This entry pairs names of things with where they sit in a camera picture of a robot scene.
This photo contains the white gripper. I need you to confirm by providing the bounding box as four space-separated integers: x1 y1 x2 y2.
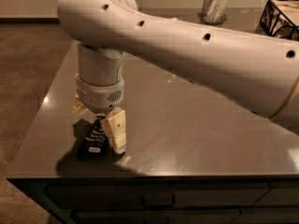
73 76 127 154

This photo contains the black rxbar chocolate wrapper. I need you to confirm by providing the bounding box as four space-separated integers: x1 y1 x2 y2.
79 116 108 156

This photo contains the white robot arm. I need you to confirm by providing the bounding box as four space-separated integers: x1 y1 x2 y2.
57 0 299 153

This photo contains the dark cabinet drawer front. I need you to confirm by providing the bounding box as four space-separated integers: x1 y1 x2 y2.
46 183 269 210

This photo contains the black wire basket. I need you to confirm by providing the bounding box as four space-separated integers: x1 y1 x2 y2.
260 0 299 41

